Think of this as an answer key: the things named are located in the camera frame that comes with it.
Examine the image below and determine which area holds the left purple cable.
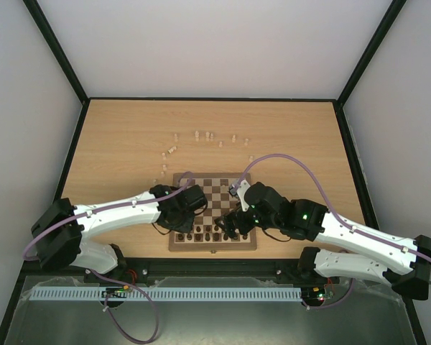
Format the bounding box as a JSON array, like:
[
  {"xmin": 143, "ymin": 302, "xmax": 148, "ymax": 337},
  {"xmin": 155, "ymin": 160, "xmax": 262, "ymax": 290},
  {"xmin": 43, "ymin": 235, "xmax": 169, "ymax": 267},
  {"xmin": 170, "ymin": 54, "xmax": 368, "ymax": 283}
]
[{"xmin": 23, "ymin": 171, "xmax": 195, "ymax": 342}]

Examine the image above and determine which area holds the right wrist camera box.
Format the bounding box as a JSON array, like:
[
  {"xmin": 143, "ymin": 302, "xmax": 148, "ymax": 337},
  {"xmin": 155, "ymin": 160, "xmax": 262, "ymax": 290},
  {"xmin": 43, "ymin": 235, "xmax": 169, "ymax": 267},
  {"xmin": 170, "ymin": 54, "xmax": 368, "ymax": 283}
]
[{"xmin": 228, "ymin": 180, "xmax": 251, "ymax": 212}]

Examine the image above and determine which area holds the wooden chess board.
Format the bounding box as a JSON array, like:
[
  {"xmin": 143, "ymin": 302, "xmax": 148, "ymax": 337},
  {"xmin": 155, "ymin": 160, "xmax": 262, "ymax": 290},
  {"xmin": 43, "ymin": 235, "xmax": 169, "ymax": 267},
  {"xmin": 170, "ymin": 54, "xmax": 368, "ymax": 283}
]
[{"xmin": 169, "ymin": 172, "xmax": 257, "ymax": 253}]

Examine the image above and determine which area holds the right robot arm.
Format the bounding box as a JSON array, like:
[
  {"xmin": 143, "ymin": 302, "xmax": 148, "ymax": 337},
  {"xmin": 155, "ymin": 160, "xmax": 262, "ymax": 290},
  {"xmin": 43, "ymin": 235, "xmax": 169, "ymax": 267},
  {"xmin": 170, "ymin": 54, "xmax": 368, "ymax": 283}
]
[{"xmin": 215, "ymin": 181, "xmax": 431, "ymax": 300}]

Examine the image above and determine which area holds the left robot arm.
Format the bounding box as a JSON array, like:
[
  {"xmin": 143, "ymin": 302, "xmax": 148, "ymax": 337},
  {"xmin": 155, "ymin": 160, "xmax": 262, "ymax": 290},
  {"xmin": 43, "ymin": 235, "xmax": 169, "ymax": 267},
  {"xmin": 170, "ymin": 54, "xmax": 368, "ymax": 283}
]
[{"xmin": 31, "ymin": 185, "xmax": 208, "ymax": 274}]

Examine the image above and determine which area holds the white slotted cable duct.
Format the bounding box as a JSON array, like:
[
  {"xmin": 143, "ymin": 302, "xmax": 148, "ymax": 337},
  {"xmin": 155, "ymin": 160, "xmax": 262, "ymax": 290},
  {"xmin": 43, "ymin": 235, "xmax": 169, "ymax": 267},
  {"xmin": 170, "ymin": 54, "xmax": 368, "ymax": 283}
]
[{"xmin": 29, "ymin": 287, "xmax": 302, "ymax": 303}]

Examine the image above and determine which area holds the black aluminium rail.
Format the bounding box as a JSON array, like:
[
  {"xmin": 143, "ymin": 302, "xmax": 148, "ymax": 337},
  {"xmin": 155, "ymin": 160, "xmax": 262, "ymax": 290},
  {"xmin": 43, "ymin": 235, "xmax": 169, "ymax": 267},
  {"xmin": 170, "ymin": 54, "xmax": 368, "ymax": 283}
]
[{"xmin": 120, "ymin": 257, "xmax": 321, "ymax": 281}]

